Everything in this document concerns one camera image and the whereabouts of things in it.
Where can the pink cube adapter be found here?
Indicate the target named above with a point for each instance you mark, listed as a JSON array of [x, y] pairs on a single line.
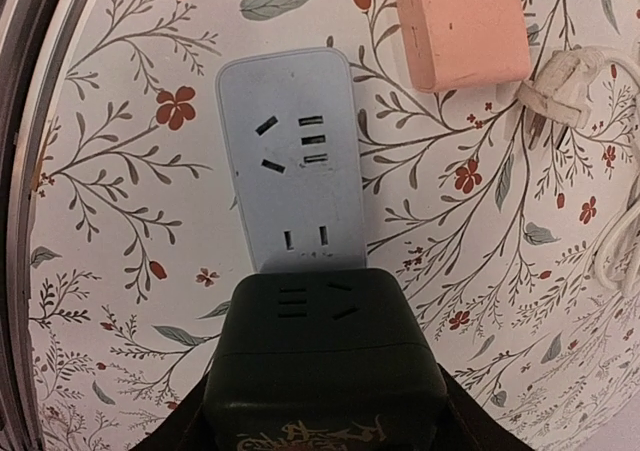
[[454, 44]]

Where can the light blue power strip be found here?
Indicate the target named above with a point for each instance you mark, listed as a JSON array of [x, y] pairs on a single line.
[[290, 129]]

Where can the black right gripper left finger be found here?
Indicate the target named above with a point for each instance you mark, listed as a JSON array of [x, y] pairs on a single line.
[[185, 429]]

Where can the dark green cube socket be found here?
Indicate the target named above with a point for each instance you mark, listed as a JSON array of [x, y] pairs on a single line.
[[323, 361]]

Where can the aluminium front rail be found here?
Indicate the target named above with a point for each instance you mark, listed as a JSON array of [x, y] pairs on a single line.
[[35, 38]]

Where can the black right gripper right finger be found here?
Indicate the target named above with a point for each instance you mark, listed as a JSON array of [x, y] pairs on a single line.
[[465, 426]]

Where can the floral tablecloth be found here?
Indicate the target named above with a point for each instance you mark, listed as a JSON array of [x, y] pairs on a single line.
[[137, 244]]

